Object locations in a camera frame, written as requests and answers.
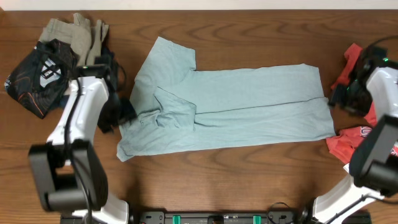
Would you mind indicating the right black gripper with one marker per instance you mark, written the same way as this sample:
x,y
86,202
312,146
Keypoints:
x,y
337,94

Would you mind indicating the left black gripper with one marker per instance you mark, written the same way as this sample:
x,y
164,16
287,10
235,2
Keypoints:
x,y
129,111

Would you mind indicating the red printed t-shirt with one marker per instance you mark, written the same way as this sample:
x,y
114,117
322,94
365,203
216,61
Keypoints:
x,y
348,140

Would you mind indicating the light blue t-shirt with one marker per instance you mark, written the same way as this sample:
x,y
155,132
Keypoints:
x,y
182,109

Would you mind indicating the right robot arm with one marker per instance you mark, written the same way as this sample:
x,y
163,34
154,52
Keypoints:
x,y
372,169

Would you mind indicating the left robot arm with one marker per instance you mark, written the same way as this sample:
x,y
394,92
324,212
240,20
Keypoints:
x,y
67,172

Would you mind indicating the navy blue folded garment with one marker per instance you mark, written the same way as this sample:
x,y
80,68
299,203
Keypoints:
x,y
106,51

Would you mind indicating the khaki folded pants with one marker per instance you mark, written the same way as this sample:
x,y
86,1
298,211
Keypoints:
x,y
85,40

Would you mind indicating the black patterned shirt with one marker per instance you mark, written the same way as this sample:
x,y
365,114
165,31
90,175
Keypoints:
x,y
40,80

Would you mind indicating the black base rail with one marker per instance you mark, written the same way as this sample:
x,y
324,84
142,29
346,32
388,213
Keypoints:
x,y
279,217

